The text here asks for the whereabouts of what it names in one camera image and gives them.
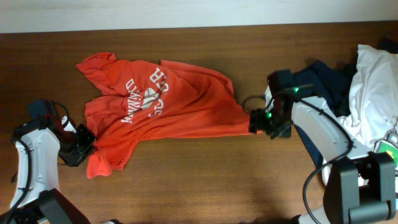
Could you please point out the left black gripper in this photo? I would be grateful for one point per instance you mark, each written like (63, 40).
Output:
(89, 137)

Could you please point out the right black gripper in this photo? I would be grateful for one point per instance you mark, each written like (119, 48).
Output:
(258, 116)

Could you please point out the red soccer t-shirt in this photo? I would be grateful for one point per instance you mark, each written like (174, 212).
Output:
(142, 101)

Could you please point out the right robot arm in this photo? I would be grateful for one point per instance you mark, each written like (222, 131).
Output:
(361, 185)

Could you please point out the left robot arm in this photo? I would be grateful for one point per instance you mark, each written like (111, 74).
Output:
(41, 143)

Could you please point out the navy blue garment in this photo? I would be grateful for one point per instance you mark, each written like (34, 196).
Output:
(320, 93)

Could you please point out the white printed t-shirt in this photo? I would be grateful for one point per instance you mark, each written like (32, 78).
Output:
(364, 98)

